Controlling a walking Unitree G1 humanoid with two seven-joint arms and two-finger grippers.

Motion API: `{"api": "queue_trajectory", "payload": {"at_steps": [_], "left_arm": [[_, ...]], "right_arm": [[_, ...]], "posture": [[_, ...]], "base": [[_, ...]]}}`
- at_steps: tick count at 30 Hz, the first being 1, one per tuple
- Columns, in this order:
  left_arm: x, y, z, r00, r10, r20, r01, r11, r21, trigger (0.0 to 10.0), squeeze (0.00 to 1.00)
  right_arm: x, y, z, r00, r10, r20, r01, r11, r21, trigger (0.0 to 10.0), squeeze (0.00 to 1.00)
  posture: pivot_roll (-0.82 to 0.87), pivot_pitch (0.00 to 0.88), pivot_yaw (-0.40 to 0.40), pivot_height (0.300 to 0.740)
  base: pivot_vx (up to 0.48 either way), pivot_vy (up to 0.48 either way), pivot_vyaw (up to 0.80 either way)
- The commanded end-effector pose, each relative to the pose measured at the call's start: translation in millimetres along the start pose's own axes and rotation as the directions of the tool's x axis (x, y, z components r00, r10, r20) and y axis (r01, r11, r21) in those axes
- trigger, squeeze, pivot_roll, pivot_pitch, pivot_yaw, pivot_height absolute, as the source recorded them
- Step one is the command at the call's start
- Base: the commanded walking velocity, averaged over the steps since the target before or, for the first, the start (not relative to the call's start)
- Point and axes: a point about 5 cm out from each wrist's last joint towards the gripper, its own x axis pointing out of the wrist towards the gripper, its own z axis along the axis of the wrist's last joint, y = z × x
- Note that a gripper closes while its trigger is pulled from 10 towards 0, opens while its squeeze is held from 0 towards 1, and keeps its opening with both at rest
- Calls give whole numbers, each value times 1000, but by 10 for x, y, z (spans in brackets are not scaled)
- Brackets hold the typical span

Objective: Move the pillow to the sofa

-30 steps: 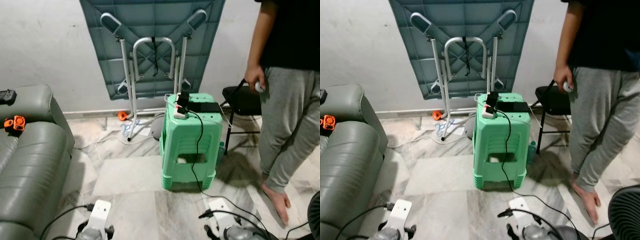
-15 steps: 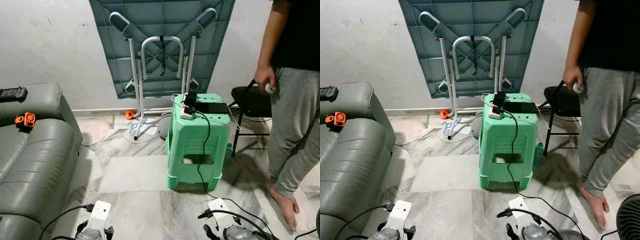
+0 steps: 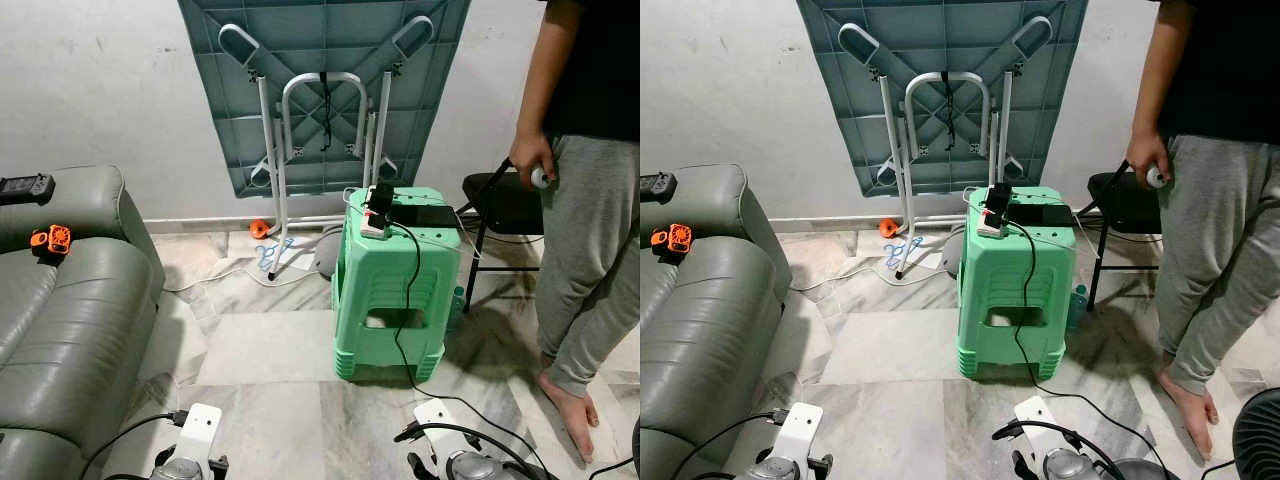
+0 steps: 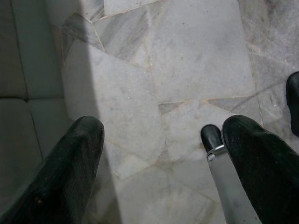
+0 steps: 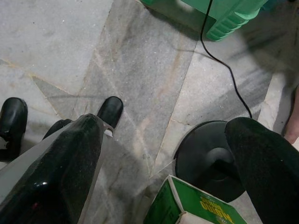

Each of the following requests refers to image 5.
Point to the green plastic stool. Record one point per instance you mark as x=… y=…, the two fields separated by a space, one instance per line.
x=229 y=18

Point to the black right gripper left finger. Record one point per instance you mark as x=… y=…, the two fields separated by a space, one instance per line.
x=53 y=177

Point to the robot right leg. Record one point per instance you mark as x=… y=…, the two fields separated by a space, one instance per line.
x=110 y=112

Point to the person's bare foot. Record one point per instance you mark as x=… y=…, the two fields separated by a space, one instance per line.
x=293 y=126

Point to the black round fan base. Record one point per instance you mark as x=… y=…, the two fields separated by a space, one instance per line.
x=203 y=149

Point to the robot leg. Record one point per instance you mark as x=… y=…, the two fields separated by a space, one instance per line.
x=12 y=121
x=110 y=112

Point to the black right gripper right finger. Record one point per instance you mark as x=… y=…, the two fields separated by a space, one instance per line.
x=271 y=177

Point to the green cardboard box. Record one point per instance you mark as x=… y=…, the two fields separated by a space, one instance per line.
x=187 y=200

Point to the robot left leg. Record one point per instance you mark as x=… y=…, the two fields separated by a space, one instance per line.
x=12 y=121

